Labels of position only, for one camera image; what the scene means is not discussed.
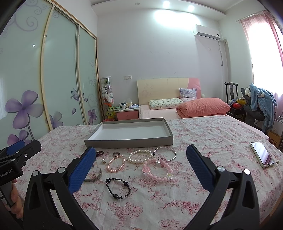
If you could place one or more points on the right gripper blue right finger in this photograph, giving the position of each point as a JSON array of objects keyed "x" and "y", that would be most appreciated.
[{"x": 242, "y": 209}]

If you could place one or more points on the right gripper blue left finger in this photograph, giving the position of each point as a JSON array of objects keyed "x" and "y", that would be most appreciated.
[{"x": 40, "y": 211}]

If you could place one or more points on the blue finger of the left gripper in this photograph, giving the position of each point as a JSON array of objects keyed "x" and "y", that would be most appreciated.
[{"x": 15, "y": 147}]

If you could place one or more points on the thin silver bangle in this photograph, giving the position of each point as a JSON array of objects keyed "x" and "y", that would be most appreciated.
[{"x": 164, "y": 154}]

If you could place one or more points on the person's left hand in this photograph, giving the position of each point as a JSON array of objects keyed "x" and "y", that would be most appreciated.
[{"x": 16, "y": 208}]

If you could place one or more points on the grey cardboard tray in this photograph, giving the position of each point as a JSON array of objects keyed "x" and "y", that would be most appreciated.
[{"x": 138, "y": 133}]

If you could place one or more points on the pink white nightstand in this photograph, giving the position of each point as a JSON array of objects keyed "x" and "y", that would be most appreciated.
[{"x": 129, "y": 114}]

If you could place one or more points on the white mug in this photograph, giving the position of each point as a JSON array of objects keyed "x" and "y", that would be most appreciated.
[{"x": 123, "y": 106}]

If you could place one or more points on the white smartphone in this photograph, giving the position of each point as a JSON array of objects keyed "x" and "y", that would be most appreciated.
[{"x": 264, "y": 158}]

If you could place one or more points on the plush toy display tube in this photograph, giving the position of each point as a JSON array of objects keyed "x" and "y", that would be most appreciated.
[{"x": 107, "y": 97}]

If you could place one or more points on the pink floral bedsheet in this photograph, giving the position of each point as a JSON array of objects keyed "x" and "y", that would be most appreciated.
[{"x": 127, "y": 199}]

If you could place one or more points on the pink mattress bed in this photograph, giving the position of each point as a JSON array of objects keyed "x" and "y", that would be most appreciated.
[{"x": 146, "y": 112}]

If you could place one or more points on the sliding glass wardrobe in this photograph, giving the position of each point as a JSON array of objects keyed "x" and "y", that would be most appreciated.
[{"x": 49, "y": 70}]

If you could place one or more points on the cream pink headboard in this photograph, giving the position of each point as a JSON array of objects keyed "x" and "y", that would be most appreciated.
[{"x": 165, "y": 88}]

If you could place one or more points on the floral white pillow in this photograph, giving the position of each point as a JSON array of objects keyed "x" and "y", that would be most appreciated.
[{"x": 164, "y": 103}]

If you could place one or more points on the grey office chair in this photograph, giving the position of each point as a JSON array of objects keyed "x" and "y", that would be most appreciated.
[{"x": 252, "y": 117}]

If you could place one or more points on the dark wooden chair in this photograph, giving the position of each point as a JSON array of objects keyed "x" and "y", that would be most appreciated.
[{"x": 236, "y": 110}]

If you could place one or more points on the coral folded quilt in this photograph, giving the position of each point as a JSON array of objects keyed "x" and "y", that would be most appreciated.
[{"x": 202, "y": 107}]

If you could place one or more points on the blue plush robe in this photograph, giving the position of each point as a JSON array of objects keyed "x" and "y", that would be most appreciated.
[{"x": 266, "y": 102}]

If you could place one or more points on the purple patterned pillow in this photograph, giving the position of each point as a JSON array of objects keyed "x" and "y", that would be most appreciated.
[{"x": 188, "y": 94}]

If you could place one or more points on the white air conditioner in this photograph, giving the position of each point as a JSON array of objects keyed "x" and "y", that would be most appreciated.
[{"x": 207, "y": 32}]

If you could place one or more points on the pink curtain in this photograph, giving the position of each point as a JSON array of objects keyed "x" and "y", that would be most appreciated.
[{"x": 265, "y": 45}]

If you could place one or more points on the wall switch plate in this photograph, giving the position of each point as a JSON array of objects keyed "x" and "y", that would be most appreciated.
[{"x": 128, "y": 77}]

